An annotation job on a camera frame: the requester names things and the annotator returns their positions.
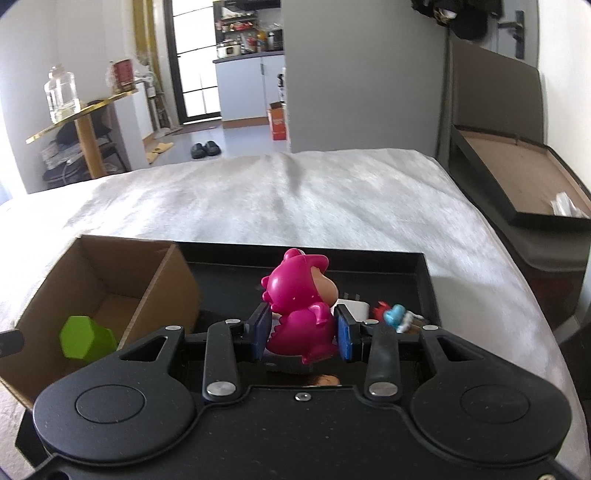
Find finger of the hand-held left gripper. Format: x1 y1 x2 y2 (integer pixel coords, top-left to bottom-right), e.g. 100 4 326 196
0 329 25 358

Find red round toy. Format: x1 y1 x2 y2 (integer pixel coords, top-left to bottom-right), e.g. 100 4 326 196
260 248 340 366

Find black shallow box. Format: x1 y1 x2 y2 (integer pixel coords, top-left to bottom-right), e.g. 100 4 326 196
450 124 591 227

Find glass jar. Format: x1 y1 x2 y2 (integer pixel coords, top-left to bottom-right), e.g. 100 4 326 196
44 65 81 124

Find orange carton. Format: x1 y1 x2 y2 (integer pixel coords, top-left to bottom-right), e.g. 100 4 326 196
267 102 288 141

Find yellow slippers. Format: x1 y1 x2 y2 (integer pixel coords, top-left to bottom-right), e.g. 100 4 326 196
147 142 175 164

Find blue hat small figurine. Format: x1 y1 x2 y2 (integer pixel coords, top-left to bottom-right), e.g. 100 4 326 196
372 300 428 334

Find hanging dark clothes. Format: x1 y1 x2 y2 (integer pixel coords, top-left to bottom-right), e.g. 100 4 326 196
411 0 502 40

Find red can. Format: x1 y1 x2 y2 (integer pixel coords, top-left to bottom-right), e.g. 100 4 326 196
112 59 136 90

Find black tray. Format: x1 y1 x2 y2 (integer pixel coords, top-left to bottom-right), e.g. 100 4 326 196
175 240 439 374

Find white charger plug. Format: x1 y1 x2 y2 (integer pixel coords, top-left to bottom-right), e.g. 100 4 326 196
333 292 371 324

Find cardboard box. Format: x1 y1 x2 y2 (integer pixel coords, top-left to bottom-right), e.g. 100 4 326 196
0 235 201 409

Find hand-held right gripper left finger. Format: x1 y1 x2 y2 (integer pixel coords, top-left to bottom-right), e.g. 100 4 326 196
117 302 274 401

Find green hexagonal block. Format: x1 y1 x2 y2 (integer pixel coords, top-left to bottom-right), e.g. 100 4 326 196
60 315 118 361

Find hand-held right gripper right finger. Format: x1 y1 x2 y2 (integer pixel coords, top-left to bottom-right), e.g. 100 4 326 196
333 305 478 401

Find brown headboard panel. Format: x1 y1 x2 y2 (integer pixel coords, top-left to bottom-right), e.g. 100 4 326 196
450 39 548 148

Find gold round table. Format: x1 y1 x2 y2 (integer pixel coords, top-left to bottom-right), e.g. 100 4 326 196
25 88 139 178

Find white tissue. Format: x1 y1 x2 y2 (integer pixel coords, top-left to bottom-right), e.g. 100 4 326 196
549 191 585 217

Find white kitchen cabinet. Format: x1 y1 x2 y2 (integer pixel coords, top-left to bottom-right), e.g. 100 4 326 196
212 51 284 123

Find door handle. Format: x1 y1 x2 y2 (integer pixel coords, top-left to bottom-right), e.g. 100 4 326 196
501 11 525 58

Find black framed glass door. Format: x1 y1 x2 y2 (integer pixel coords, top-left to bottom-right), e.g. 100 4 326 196
168 0 222 123

